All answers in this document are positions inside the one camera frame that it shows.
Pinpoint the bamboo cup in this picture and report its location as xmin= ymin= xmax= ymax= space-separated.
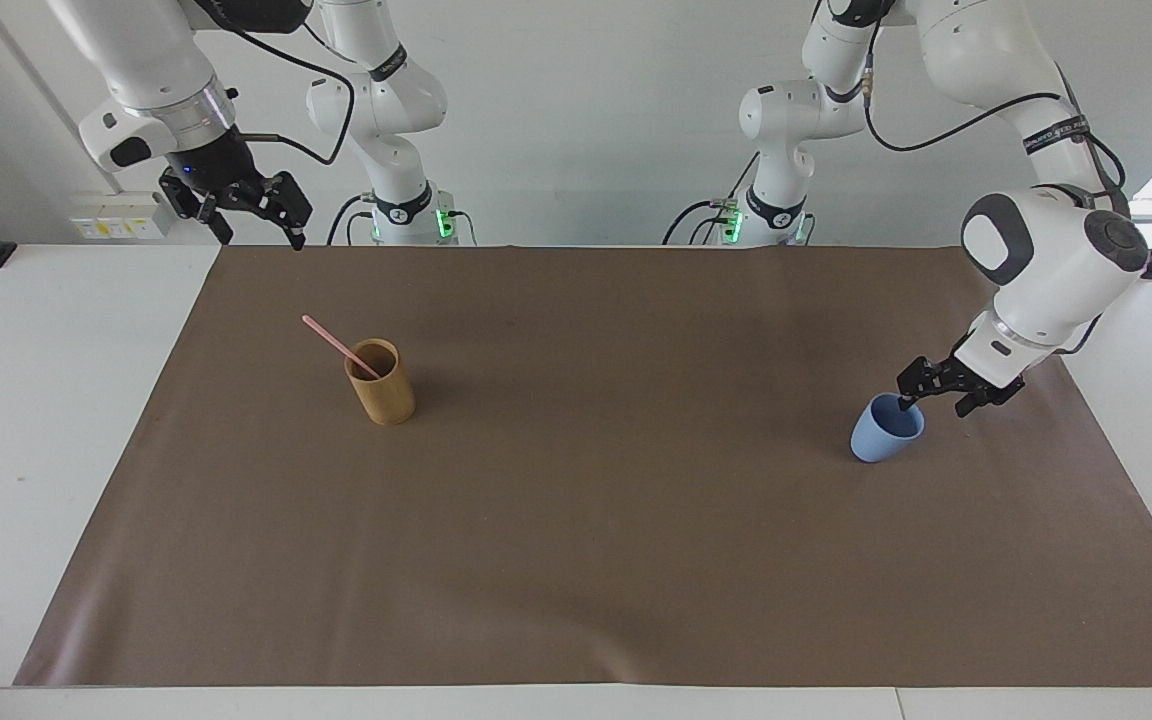
xmin=344 ymin=338 xmax=416 ymax=427

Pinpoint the pink chopstick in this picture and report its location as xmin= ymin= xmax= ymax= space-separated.
xmin=302 ymin=315 xmax=383 ymax=381

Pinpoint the black cable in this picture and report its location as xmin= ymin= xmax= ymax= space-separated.
xmin=325 ymin=194 xmax=378 ymax=247
xmin=662 ymin=150 xmax=763 ymax=247
xmin=198 ymin=5 xmax=357 ymax=168
xmin=862 ymin=50 xmax=1129 ymax=217

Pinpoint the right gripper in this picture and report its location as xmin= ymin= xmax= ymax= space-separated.
xmin=157 ymin=124 xmax=315 ymax=252

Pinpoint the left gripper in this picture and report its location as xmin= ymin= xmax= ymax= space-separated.
xmin=897 ymin=339 xmax=1026 ymax=420

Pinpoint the blue cup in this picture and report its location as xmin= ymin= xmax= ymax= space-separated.
xmin=850 ymin=393 xmax=926 ymax=464

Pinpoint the white wall socket strip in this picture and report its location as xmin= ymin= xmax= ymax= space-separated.
xmin=68 ymin=191 xmax=173 ymax=242

